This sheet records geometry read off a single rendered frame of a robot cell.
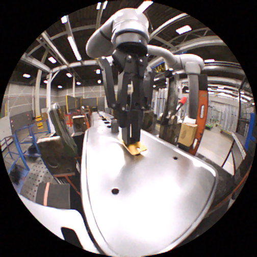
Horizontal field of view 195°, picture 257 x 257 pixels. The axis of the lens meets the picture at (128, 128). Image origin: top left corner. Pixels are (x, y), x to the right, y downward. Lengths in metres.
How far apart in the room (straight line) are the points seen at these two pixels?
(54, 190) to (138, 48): 0.30
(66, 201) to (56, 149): 0.12
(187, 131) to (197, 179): 0.11
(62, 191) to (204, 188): 0.22
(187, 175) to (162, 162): 0.05
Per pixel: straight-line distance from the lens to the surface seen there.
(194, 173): 0.16
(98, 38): 0.32
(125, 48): 0.18
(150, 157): 0.16
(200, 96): 0.23
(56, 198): 0.17
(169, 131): 0.25
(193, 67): 0.70
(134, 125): 0.17
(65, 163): 0.24
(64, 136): 0.20
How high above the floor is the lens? 1.10
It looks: 18 degrees down
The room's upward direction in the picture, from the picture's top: straight up
